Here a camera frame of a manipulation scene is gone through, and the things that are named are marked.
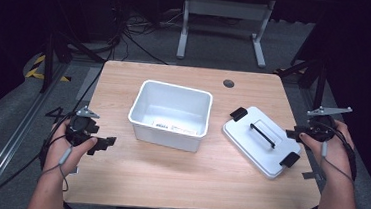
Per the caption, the grey cord with ferrite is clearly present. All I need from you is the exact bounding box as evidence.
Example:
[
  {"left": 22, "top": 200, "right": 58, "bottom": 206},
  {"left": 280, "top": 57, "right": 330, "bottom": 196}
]
[
  {"left": 317, "top": 140, "right": 359, "bottom": 190},
  {"left": 36, "top": 142, "right": 74, "bottom": 194}
]

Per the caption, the yellow black hazard tape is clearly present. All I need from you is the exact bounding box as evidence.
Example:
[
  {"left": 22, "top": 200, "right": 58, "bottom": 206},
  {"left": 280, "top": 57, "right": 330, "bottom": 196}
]
[{"left": 24, "top": 53, "right": 75, "bottom": 84}]

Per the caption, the white lid with black handle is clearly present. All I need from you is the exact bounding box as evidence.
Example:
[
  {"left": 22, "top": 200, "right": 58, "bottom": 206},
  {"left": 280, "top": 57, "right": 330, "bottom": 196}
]
[{"left": 218, "top": 104, "right": 305, "bottom": 183}]

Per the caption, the aluminium floor rail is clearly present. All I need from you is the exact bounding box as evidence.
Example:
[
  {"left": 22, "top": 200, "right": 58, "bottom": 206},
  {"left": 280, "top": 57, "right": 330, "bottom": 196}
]
[{"left": 0, "top": 59, "right": 69, "bottom": 209}]

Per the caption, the bundle of floor cables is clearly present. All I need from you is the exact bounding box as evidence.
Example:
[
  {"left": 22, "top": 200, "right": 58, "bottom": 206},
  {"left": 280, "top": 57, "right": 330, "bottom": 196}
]
[{"left": 108, "top": 2, "right": 185, "bottom": 67}]

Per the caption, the grey metal stand frame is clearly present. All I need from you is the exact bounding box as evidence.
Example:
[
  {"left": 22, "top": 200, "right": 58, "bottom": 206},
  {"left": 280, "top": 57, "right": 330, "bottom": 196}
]
[{"left": 175, "top": 0, "right": 277, "bottom": 70}]

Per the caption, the person's left hand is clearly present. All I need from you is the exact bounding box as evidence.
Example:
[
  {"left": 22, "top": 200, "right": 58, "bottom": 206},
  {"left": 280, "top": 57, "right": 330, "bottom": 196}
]
[{"left": 42, "top": 127, "right": 99, "bottom": 180}]

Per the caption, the white plastic storage box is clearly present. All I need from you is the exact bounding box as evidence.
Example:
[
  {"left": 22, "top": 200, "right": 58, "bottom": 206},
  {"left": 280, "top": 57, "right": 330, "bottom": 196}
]
[{"left": 125, "top": 77, "right": 215, "bottom": 154}]

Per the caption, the black tripod stand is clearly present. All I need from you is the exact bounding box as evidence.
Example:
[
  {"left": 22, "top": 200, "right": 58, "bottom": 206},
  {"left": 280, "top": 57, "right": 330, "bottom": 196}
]
[
  {"left": 271, "top": 52, "right": 332, "bottom": 112},
  {"left": 38, "top": 30, "right": 109, "bottom": 99}
]

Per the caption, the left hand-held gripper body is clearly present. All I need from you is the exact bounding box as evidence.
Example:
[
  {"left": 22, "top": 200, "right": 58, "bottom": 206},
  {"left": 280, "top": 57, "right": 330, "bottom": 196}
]
[{"left": 64, "top": 104, "right": 102, "bottom": 149}]

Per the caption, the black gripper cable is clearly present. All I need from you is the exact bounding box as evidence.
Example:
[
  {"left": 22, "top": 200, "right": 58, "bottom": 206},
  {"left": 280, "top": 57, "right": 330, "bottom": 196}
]
[
  {"left": 314, "top": 120, "right": 362, "bottom": 182},
  {"left": 0, "top": 104, "right": 74, "bottom": 209}
]

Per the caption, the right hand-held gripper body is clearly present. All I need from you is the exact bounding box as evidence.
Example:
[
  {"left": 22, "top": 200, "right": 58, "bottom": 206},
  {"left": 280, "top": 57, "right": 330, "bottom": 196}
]
[{"left": 304, "top": 103, "right": 354, "bottom": 146}]

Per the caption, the person's right hand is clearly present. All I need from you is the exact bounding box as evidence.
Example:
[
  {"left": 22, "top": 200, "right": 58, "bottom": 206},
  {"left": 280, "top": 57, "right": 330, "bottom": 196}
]
[{"left": 295, "top": 117, "right": 361, "bottom": 188}]

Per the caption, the black tape strip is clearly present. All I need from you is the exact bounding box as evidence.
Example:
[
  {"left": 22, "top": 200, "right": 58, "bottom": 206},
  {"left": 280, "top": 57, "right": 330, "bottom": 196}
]
[{"left": 301, "top": 170, "right": 327, "bottom": 184}]

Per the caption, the white printed label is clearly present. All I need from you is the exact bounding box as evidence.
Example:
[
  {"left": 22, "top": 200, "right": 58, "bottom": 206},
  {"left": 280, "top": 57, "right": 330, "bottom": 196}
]
[{"left": 150, "top": 118, "right": 200, "bottom": 136}]

